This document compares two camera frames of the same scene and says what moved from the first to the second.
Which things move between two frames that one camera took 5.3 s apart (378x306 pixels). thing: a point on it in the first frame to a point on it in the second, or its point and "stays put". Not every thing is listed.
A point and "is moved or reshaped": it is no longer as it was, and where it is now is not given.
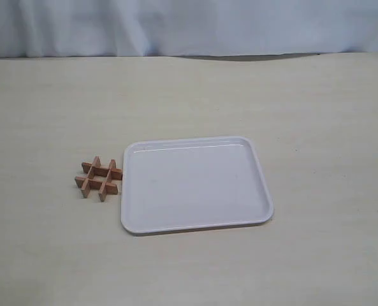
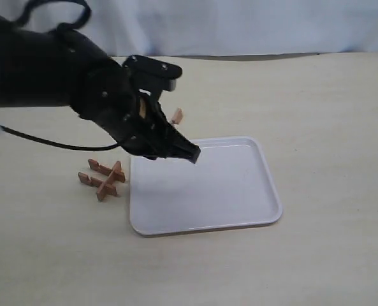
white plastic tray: [174, 185] stays put
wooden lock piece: [95, 184] is moved or reshaped
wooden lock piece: [114, 173] is moved or reshaped
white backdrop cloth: [40, 29] stays put
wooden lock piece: [85, 189] to [178, 117]
